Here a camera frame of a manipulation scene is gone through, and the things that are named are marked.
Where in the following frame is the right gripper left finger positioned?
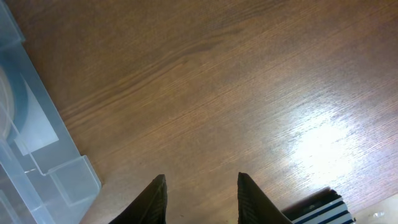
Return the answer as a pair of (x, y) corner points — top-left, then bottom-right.
(109, 174), (167, 224)

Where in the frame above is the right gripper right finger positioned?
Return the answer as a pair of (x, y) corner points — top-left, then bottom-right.
(237, 172), (292, 224)

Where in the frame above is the clear plastic storage bin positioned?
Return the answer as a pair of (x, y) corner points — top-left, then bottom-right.
(1, 3), (101, 223)

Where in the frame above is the blue plate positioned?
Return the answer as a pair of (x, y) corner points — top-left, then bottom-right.
(7, 72), (28, 144)

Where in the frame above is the striped blue white object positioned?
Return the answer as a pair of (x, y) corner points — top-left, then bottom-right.
(282, 188), (356, 224)

